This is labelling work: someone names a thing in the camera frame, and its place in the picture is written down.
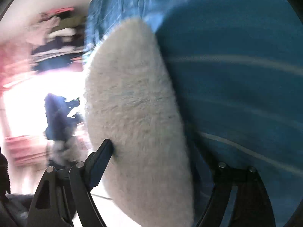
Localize white fluffy fleece garment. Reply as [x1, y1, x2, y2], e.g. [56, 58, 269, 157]
[84, 19, 194, 226]

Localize pile of clothes on shelf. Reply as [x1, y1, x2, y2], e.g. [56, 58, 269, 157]
[27, 7, 86, 72]

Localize pink curtain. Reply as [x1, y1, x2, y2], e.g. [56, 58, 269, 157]
[1, 39, 35, 166]

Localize blue striped bed sheet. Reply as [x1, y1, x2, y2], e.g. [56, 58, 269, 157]
[85, 0, 302, 226]

